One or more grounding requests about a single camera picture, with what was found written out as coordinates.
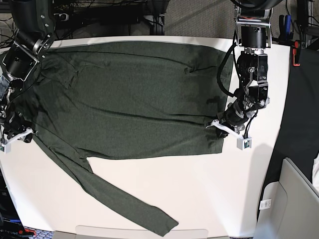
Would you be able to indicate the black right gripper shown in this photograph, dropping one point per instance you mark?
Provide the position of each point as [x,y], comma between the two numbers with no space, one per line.
[14,124]

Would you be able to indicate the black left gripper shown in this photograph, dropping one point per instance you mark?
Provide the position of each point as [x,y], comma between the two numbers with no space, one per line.
[237,116]

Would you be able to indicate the dark green long-sleeve shirt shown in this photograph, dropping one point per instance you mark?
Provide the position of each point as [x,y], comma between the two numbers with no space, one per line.
[123,100]

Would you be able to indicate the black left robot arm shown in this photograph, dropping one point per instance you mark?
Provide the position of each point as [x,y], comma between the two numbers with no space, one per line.
[252,35]

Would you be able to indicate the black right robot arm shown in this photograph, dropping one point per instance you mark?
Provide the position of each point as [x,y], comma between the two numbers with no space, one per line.
[35,25]

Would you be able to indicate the dark grey mat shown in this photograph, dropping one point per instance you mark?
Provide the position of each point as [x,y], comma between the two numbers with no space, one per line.
[298,137]

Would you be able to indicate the black printed box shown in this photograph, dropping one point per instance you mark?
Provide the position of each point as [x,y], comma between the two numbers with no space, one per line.
[8,229]

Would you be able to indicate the grey plastic bin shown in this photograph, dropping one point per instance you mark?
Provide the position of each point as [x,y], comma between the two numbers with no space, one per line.
[290,207]

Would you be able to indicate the orange black table clamp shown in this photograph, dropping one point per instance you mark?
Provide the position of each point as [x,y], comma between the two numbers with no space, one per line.
[295,46]

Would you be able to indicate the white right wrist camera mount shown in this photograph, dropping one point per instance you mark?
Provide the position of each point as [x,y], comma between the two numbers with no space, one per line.
[5,143]

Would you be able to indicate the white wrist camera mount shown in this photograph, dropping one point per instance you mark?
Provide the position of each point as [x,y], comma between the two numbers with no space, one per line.
[243,142]
[5,143]

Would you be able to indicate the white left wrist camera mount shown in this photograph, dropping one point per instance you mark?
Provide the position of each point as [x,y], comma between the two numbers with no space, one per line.
[243,142]

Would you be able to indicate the blue handled clamp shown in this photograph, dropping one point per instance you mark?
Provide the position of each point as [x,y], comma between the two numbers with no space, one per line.
[286,33]

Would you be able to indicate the aluminium frame post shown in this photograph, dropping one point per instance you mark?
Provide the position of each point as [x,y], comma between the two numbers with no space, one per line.
[157,9]

